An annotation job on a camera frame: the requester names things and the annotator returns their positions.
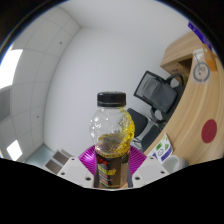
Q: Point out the wooden side desk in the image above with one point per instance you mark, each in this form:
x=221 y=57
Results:
x=180 y=50

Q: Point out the flat round red coaster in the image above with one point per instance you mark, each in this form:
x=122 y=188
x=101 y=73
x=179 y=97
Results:
x=209 y=131

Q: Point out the grey mesh office chair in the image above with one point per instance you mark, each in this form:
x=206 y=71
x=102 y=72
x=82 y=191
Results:
x=158 y=91

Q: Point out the white printed leaflet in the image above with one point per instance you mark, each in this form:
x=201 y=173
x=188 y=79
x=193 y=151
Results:
x=161 y=150

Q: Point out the clear drink bottle black cap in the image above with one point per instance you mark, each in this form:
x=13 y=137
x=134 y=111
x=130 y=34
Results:
x=111 y=133

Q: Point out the orange box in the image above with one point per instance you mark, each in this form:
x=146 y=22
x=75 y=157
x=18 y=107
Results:
x=210 y=60

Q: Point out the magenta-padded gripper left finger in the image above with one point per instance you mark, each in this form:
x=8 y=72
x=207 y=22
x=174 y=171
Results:
x=76 y=170

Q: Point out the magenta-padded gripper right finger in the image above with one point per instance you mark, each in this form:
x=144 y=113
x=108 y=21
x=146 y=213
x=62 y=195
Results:
x=148 y=170

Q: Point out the ceiling light panel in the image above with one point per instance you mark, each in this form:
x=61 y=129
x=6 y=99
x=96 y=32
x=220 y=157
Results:
x=15 y=150
x=9 y=68

